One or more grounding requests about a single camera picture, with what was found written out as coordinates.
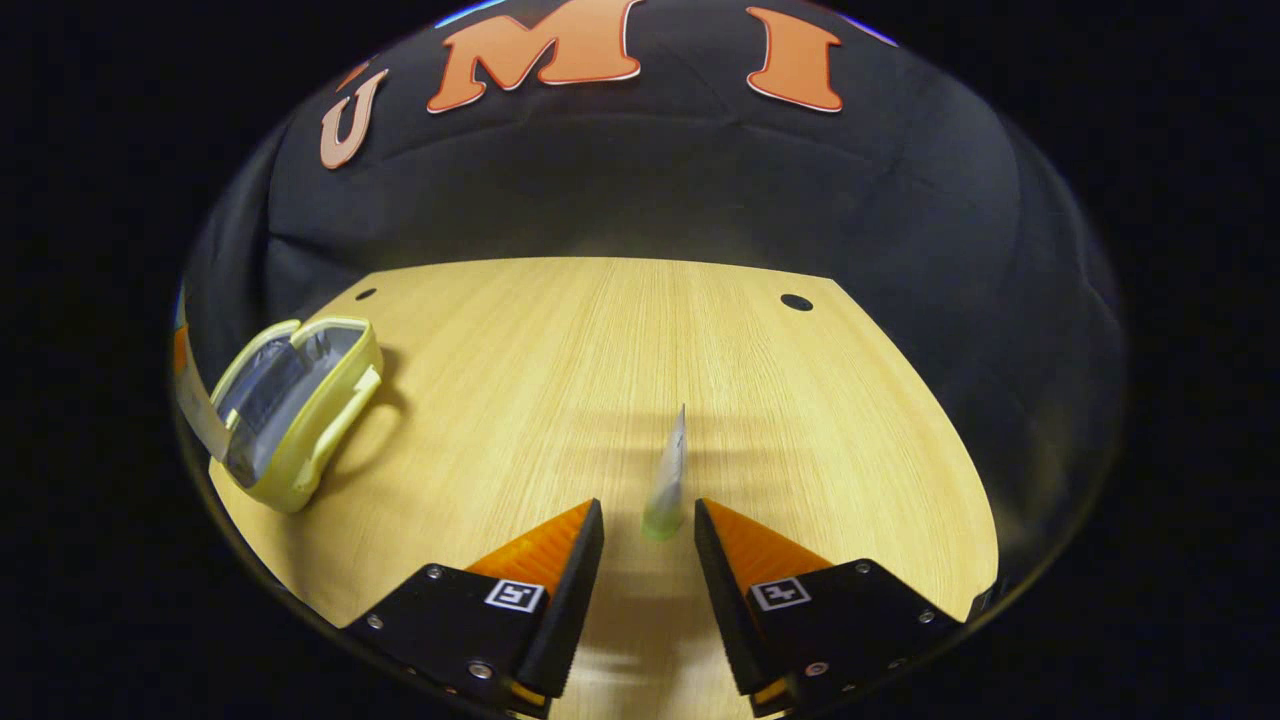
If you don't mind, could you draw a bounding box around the white tube with green cap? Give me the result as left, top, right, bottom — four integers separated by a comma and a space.
641, 403, 689, 543

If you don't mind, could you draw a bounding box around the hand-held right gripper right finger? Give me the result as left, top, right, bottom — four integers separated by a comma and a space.
693, 498, 969, 719

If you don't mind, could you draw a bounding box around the pale yellow suitcase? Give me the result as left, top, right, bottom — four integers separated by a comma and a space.
178, 317, 386, 514

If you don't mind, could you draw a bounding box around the black backdrop cloth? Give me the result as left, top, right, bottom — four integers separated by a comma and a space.
180, 0, 1129, 601

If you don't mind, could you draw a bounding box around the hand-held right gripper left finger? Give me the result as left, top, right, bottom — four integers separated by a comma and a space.
343, 498, 606, 719

